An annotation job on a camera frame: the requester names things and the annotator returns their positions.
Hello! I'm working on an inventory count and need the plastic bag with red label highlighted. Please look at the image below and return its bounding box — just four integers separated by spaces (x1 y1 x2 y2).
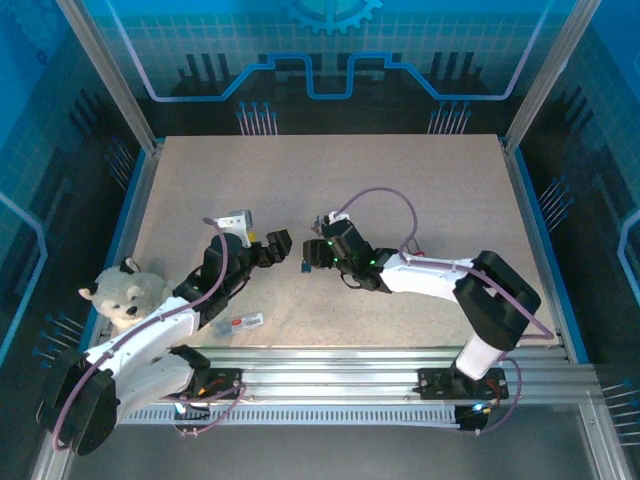
213 311 267 337

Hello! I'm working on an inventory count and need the white plush toy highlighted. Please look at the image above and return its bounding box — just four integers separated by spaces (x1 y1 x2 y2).
76 256 177 332

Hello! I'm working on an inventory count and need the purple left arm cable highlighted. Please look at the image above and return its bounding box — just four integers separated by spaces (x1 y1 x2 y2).
49 217 249 451

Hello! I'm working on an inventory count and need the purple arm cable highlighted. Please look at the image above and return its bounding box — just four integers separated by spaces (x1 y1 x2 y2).
337 186 556 437
49 217 249 451

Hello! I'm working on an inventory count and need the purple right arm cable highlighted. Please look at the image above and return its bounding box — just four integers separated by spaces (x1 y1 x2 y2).
337 186 556 437

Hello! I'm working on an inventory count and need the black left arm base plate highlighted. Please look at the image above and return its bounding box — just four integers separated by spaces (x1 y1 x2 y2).
164 366 245 401

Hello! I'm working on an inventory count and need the aluminium rail frame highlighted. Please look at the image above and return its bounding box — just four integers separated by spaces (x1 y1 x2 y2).
59 343 601 407

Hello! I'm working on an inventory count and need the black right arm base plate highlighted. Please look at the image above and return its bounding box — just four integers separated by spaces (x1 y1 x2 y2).
416 366 509 401

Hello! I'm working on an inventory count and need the slotted grey cable duct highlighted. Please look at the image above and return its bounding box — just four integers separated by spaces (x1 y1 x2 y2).
114 403 462 427

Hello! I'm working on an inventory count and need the aluminium corner post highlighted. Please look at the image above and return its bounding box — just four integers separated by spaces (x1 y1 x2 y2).
501 0 604 157
53 0 162 153

